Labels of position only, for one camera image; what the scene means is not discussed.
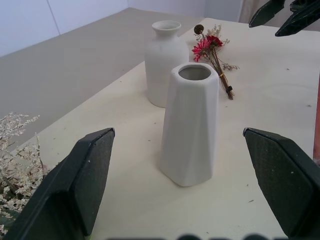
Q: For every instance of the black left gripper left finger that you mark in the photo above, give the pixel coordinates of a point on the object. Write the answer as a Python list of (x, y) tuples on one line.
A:
[(72, 190)]

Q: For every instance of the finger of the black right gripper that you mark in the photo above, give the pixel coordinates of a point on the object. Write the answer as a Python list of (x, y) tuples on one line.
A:
[(298, 21), (262, 13)]

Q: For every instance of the white round-shouldered ceramic vase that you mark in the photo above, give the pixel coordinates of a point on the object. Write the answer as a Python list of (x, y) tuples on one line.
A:
[(162, 62)]

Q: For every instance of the red dried flower bouquet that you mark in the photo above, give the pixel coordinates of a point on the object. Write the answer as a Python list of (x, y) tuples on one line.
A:
[(212, 51)]

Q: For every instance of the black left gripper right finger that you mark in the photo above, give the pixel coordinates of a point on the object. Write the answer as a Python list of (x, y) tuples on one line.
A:
[(282, 182)]

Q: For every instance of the white faceted tapered vase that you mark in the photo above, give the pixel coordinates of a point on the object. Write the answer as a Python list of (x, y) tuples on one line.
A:
[(189, 127)]

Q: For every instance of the white dried flower bunch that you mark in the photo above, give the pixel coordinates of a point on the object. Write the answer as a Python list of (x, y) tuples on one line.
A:
[(17, 160)]

